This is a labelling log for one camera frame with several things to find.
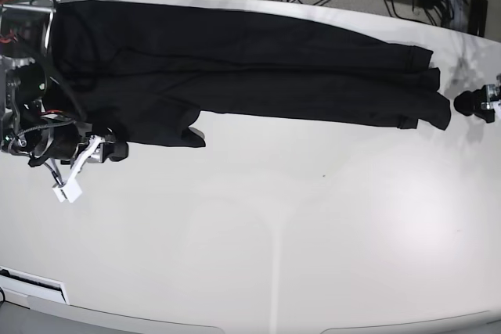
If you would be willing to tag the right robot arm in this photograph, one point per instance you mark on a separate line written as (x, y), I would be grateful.
(41, 118)

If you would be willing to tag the white box at table edge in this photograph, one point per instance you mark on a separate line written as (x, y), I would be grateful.
(24, 284)

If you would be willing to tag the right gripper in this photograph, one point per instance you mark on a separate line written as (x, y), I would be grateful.
(66, 142)

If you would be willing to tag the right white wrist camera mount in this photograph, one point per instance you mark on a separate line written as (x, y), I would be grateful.
(74, 173)

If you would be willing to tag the black t-shirt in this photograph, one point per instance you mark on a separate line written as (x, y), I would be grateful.
(146, 72)

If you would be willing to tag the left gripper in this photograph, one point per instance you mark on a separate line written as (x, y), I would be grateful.
(484, 103)

